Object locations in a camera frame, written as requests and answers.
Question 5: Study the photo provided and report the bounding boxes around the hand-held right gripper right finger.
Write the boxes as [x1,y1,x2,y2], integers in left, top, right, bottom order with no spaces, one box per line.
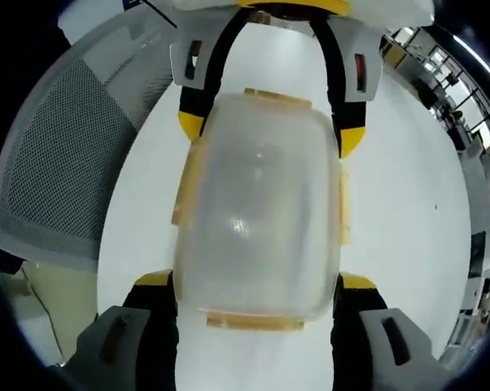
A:
[330,273,438,391]

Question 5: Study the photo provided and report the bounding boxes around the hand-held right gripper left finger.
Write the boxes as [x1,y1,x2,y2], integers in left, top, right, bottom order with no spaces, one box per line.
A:
[65,269,180,391]

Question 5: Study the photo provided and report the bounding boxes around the clear plastic box yellow buckles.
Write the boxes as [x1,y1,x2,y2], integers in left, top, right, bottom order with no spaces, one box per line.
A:
[170,87,352,333]

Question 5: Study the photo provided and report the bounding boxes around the grey mesh office chair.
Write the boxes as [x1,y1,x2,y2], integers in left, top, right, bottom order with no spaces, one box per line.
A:
[0,15,177,272]

